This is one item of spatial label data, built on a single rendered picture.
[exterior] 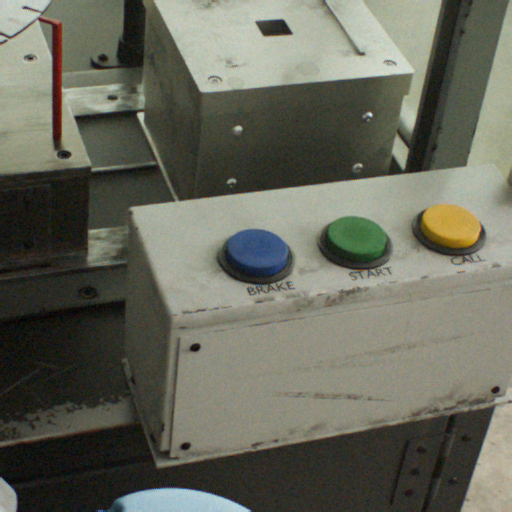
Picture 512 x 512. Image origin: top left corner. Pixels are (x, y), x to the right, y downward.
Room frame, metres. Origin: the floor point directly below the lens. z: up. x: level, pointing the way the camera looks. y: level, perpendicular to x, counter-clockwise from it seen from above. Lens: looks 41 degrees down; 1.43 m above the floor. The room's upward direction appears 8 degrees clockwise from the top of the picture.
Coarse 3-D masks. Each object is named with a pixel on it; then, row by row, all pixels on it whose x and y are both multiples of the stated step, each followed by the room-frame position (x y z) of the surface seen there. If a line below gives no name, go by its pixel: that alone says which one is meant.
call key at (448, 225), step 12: (444, 204) 0.70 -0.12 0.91; (432, 216) 0.69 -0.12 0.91; (444, 216) 0.69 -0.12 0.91; (456, 216) 0.69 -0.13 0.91; (468, 216) 0.69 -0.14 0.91; (420, 228) 0.68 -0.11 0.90; (432, 228) 0.67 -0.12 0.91; (444, 228) 0.67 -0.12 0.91; (456, 228) 0.68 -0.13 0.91; (468, 228) 0.68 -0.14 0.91; (432, 240) 0.67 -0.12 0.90; (444, 240) 0.66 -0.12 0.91; (456, 240) 0.66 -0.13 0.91; (468, 240) 0.67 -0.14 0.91
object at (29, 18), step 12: (0, 0) 0.82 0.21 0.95; (12, 0) 0.83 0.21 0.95; (24, 0) 0.83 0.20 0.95; (36, 0) 0.83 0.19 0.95; (48, 0) 0.83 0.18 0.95; (0, 12) 0.81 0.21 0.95; (12, 12) 0.81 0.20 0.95; (24, 12) 0.81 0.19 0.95; (36, 12) 0.81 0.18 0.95; (0, 24) 0.79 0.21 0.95; (12, 24) 0.79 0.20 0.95; (0, 36) 0.77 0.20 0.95; (12, 36) 0.78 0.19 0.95
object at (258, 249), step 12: (240, 240) 0.63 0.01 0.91; (252, 240) 0.64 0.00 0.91; (264, 240) 0.64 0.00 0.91; (276, 240) 0.64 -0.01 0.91; (228, 252) 0.62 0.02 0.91; (240, 252) 0.62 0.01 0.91; (252, 252) 0.62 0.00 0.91; (264, 252) 0.62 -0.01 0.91; (276, 252) 0.63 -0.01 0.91; (240, 264) 0.61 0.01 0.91; (252, 264) 0.61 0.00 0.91; (264, 264) 0.61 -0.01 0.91; (276, 264) 0.62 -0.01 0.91
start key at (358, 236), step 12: (348, 216) 0.67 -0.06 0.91; (336, 228) 0.66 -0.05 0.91; (348, 228) 0.66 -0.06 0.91; (360, 228) 0.66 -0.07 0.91; (372, 228) 0.66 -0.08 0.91; (336, 240) 0.65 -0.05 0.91; (348, 240) 0.65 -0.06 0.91; (360, 240) 0.65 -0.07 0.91; (372, 240) 0.65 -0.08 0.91; (384, 240) 0.65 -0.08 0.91; (336, 252) 0.64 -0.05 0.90; (348, 252) 0.64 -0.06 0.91; (360, 252) 0.64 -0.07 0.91; (372, 252) 0.64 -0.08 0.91
